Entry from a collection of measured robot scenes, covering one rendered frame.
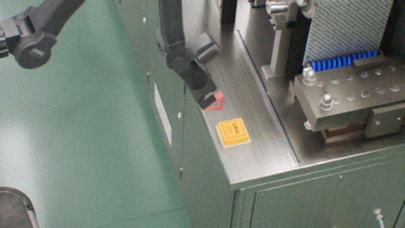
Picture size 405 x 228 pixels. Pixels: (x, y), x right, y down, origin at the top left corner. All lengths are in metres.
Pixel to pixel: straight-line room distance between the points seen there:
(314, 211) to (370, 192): 0.18
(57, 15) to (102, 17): 2.18
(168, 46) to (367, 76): 0.66
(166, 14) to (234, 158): 0.55
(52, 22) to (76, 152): 1.69
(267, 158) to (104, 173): 1.20
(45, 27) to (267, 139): 0.82
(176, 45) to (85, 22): 1.99
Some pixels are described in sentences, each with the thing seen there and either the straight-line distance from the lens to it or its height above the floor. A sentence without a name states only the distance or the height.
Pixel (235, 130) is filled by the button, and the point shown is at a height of 0.92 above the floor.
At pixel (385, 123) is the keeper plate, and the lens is 2.35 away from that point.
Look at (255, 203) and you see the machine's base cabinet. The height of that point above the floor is 0.76.
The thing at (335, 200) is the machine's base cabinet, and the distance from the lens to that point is 2.51.
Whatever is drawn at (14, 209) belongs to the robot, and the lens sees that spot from 3.00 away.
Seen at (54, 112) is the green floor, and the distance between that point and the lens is 3.56.
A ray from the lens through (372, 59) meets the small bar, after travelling 2.39.
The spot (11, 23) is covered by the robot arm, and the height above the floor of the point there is 1.47.
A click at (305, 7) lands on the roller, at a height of 1.22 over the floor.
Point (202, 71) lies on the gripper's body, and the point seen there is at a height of 1.17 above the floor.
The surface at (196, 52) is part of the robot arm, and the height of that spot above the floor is 1.26.
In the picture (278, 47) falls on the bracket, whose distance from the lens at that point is 2.40.
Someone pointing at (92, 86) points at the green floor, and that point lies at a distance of 3.65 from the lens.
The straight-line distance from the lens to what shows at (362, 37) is 2.38.
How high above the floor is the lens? 2.72
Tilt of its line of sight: 50 degrees down
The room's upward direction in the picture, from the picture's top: 4 degrees clockwise
